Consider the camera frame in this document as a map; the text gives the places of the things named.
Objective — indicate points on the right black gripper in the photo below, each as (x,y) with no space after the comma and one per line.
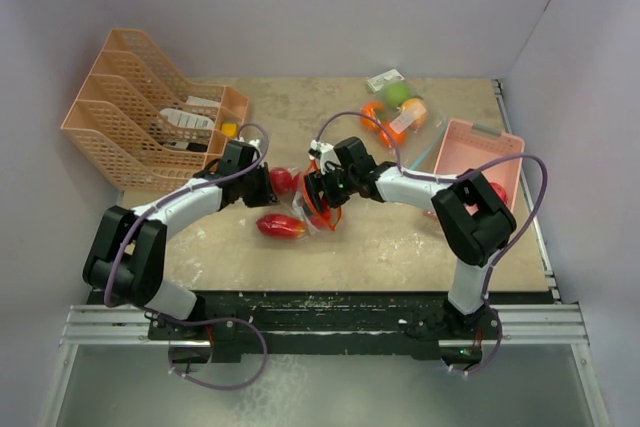
(317,183)

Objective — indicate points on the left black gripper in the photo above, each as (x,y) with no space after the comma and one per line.
(266,195)

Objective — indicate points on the zip bag of red apples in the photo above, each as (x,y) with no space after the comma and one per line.
(303,218)

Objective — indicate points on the zip bag of mixed fruit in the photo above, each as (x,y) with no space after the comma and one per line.
(399,116)

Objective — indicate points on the pink perforated plastic basket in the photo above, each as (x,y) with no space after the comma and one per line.
(467,145)

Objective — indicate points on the red fake apple one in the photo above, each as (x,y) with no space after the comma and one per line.
(500,191)

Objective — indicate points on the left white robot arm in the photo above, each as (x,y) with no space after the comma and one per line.
(127,258)

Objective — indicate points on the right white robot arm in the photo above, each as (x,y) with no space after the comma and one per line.
(476,224)

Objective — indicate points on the yellow eraser block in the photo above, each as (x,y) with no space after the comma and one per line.
(230,129)

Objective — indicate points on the white packet in organizer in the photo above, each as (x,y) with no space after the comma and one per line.
(201,115)

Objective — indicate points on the small white red box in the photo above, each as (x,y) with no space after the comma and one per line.
(376,83)

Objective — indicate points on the orange desk file organizer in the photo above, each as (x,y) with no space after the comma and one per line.
(115,119)

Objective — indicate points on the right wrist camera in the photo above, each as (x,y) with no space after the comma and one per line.
(322,157)

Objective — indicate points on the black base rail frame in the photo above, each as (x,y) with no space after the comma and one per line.
(413,324)

